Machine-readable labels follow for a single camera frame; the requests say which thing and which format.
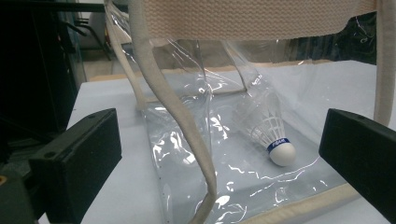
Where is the black metal stand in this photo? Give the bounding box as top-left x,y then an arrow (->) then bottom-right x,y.
59,18 -> 112,62

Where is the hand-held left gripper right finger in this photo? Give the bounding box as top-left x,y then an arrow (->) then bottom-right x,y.
318,107 -> 396,223

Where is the clear bag with beige trim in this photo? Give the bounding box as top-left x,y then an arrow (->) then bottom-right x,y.
104,0 -> 396,224

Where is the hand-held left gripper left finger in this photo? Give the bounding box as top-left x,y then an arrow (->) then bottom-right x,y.
29,107 -> 122,224

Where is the white shuttlecock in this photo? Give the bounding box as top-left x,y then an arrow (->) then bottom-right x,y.
247,114 -> 297,167

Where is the dark curtain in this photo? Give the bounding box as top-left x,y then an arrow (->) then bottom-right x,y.
0,0 -> 80,150

